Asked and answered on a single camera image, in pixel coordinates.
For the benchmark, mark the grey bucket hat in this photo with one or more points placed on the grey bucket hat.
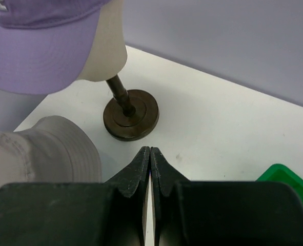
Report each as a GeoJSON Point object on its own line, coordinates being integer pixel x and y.
{"type": "Point", "coordinates": [53, 150]}

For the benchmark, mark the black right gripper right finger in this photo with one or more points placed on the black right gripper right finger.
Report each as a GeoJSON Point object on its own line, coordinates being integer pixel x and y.
{"type": "Point", "coordinates": [222, 212]}

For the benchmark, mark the green plastic tray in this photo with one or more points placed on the green plastic tray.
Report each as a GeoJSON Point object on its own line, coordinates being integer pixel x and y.
{"type": "Point", "coordinates": [281, 173]}

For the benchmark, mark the purple baseball cap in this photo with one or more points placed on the purple baseball cap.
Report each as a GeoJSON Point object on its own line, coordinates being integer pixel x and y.
{"type": "Point", "coordinates": [45, 44]}

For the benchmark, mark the beige mannequin head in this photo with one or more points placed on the beige mannequin head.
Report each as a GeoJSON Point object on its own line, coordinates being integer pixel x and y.
{"type": "Point", "coordinates": [108, 54]}

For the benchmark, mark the brown mannequin stand base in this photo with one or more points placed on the brown mannequin stand base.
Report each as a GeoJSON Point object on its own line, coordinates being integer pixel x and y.
{"type": "Point", "coordinates": [131, 114]}

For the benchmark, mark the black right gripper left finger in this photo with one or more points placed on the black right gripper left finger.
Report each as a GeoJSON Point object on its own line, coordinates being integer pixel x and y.
{"type": "Point", "coordinates": [109, 213]}

